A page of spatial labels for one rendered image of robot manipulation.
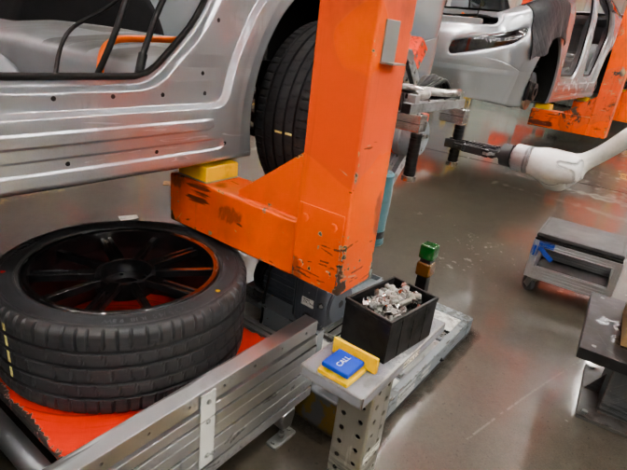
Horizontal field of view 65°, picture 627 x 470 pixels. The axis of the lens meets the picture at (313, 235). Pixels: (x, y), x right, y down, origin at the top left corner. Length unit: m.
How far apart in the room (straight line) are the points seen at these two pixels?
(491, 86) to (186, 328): 3.49
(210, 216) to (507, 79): 3.19
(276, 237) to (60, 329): 0.57
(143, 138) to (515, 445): 1.45
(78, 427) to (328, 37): 1.04
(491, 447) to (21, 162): 1.53
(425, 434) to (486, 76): 3.08
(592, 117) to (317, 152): 4.20
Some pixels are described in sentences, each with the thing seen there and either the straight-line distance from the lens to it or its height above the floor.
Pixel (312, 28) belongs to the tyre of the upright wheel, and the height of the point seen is 1.15.
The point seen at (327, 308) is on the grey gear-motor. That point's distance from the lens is 1.62.
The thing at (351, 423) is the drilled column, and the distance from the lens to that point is 1.35.
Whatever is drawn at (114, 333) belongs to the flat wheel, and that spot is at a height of 0.50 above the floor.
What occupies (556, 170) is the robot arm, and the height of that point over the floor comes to 0.83.
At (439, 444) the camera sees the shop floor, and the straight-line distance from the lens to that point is 1.73.
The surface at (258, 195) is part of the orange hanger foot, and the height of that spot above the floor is 0.70.
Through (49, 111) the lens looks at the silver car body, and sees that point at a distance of 1.27.
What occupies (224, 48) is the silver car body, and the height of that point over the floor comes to 1.07.
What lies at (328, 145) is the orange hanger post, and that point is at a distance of 1.20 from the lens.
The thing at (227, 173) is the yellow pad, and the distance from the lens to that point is 1.60.
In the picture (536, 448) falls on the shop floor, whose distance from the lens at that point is 1.86.
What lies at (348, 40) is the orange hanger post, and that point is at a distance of 1.16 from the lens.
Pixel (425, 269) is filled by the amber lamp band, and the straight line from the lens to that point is 1.35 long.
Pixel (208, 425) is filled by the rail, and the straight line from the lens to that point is 1.24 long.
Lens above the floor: 1.15
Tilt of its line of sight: 23 degrees down
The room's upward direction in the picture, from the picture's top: 7 degrees clockwise
